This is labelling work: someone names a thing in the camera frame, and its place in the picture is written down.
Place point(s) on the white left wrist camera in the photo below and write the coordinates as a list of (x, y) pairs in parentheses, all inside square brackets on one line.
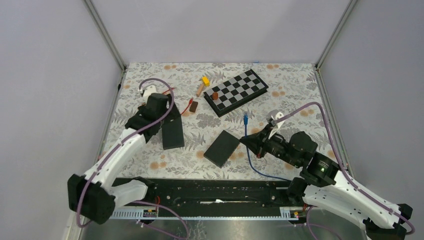
[(146, 91)]

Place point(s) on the dark brown wooden block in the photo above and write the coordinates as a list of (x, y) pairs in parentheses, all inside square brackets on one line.
[(193, 107)]

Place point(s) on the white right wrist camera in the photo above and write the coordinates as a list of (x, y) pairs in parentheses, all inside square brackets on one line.
[(274, 119)]

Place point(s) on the floral table mat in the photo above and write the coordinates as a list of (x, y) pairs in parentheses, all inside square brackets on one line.
[(290, 86)]

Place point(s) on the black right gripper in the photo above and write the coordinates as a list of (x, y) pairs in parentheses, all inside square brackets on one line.
[(257, 142)]

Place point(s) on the light wooden block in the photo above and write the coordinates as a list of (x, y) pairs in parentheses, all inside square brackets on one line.
[(200, 90)]

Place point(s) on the aluminium frame post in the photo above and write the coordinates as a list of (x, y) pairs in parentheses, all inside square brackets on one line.
[(334, 36), (94, 14)]

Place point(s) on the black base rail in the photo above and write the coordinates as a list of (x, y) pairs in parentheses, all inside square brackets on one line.
[(211, 199)]

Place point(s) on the brown round chess piece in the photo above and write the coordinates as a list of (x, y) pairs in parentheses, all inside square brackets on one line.
[(215, 96)]

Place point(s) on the right aluminium frame post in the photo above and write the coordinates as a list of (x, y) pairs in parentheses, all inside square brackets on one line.
[(334, 36)]

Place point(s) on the black white chessboard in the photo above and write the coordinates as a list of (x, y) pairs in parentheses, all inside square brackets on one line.
[(235, 92)]

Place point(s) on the left aluminium frame post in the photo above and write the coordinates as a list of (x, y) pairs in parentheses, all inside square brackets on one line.
[(94, 14)]

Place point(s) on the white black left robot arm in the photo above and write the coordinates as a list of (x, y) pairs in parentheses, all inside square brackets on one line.
[(93, 194)]

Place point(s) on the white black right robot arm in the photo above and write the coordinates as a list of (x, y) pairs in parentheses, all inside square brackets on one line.
[(321, 183)]

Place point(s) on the black network switch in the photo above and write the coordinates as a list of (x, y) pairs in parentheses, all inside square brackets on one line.
[(222, 148), (172, 130)]

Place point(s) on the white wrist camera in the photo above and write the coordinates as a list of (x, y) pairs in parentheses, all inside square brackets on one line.
[(274, 119), (146, 91)]

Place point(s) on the yellow block near chessboard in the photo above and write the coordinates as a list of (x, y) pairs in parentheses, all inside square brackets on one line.
[(206, 81)]

